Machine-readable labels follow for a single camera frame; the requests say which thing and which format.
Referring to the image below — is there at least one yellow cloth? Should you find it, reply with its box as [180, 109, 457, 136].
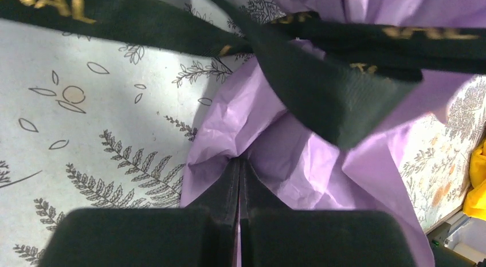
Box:
[463, 139, 485, 221]

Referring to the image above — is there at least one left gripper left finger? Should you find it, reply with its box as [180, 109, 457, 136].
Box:
[40, 159, 241, 266]

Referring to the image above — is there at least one floral patterned table mat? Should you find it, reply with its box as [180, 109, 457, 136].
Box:
[0, 0, 486, 267]

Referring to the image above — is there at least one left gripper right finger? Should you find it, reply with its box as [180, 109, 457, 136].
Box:
[239, 161, 415, 267]

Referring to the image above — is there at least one black ribbon gold lettering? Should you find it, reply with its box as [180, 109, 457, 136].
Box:
[1, 0, 485, 149]

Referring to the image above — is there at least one purple wrapping paper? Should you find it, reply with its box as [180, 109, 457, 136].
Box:
[179, 0, 486, 267]

